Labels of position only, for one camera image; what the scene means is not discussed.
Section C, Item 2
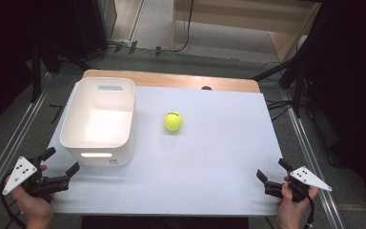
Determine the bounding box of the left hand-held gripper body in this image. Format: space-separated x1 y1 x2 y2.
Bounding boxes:
1 156 71 202

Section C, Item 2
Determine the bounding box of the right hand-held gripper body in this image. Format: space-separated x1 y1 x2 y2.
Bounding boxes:
264 165 334 203

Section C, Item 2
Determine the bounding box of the white plastic storage bin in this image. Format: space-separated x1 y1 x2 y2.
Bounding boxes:
59 76 136 167

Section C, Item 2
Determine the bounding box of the yellow tennis ball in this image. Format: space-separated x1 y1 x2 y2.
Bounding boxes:
163 111 184 133

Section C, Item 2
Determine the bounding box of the person's right hand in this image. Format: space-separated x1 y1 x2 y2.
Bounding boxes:
277 177 319 229

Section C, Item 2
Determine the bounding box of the person's left hand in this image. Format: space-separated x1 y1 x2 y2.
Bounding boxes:
10 164 55 228

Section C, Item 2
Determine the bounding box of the white table cover sheet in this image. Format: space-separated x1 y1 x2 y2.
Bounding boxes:
42 83 289 218

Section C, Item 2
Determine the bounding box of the black tripod stand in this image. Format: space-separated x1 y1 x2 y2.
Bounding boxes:
252 47 315 119

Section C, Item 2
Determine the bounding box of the black curtain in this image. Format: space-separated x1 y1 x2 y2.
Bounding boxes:
298 0 366 211
0 0 77 137

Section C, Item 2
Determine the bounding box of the black cabinet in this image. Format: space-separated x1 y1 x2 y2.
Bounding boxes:
72 0 118 60

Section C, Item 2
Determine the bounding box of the light wooden furniture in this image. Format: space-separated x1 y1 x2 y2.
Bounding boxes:
171 0 322 64

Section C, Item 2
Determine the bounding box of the metal floor rail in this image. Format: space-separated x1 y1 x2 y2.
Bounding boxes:
0 72 52 218
279 89 346 229

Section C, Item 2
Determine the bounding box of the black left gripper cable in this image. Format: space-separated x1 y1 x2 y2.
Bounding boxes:
0 176 27 229

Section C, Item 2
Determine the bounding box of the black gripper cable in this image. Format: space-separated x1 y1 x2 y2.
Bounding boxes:
303 194 316 229
0 176 27 229

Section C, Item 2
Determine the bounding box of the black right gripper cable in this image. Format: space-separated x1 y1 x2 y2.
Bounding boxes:
303 194 316 229

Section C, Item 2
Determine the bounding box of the black floor cable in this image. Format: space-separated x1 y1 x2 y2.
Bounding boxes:
265 98 295 122

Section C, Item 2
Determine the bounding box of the black hanging cable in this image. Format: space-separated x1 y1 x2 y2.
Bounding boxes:
132 0 194 54

